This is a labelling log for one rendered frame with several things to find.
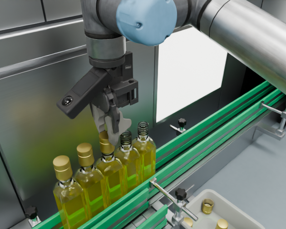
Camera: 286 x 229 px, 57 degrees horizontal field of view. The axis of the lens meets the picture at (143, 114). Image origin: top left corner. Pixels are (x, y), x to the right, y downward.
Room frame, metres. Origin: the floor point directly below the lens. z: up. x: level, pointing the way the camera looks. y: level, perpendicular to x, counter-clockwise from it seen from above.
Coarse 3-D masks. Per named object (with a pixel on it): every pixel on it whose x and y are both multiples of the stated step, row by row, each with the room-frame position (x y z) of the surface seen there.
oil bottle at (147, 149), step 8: (136, 144) 0.54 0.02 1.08; (144, 144) 0.54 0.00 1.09; (152, 144) 0.55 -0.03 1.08; (144, 152) 0.53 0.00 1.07; (152, 152) 0.54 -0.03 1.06; (144, 160) 0.52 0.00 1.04; (152, 160) 0.54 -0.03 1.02; (144, 168) 0.52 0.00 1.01; (152, 168) 0.54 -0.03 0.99; (144, 176) 0.52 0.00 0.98
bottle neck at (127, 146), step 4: (124, 132) 0.53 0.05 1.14; (128, 132) 0.53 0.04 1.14; (120, 136) 0.52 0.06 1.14; (124, 136) 0.51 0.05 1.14; (128, 136) 0.51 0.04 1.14; (120, 140) 0.51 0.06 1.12; (124, 140) 0.51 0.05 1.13; (128, 140) 0.51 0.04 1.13; (124, 144) 0.51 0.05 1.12; (128, 144) 0.51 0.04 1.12; (124, 148) 0.51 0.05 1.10; (128, 148) 0.51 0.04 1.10
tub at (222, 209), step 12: (204, 192) 0.58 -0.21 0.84; (216, 192) 0.58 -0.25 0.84; (192, 204) 0.54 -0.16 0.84; (216, 204) 0.56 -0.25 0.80; (228, 204) 0.53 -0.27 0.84; (204, 216) 0.54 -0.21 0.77; (216, 216) 0.54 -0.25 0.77; (228, 216) 0.52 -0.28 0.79; (240, 216) 0.50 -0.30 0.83; (192, 228) 0.50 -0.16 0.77; (204, 228) 0.50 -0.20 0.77; (228, 228) 0.50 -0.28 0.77; (240, 228) 0.49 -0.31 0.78; (252, 228) 0.47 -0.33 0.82; (264, 228) 0.45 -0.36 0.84
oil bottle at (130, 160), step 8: (120, 152) 0.51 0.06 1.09; (128, 152) 0.51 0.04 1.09; (136, 152) 0.51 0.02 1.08; (120, 160) 0.50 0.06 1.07; (128, 160) 0.49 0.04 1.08; (136, 160) 0.51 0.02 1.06; (128, 168) 0.49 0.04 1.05; (136, 168) 0.51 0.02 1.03; (128, 176) 0.49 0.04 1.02; (136, 176) 0.51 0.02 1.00; (128, 184) 0.49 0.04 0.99; (136, 184) 0.50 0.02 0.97; (128, 192) 0.49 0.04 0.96
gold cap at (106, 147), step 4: (104, 132) 0.49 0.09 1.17; (100, 136) 0.47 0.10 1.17; (104, 136) 0.47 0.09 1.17; (100, 140) 0.47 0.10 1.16; (104, 140) 0.46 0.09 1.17; (100, 144) 0.47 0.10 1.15; (104, 144) 0.46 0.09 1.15; (108, 144) 0.47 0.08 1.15; (100, 148) 0.47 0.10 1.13; (104, 148) 0.46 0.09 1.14; (108, 148) 0.47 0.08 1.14; (112, 148) 0.47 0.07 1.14; (104, 152) 0.46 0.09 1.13; (108, 152) 0.46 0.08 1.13
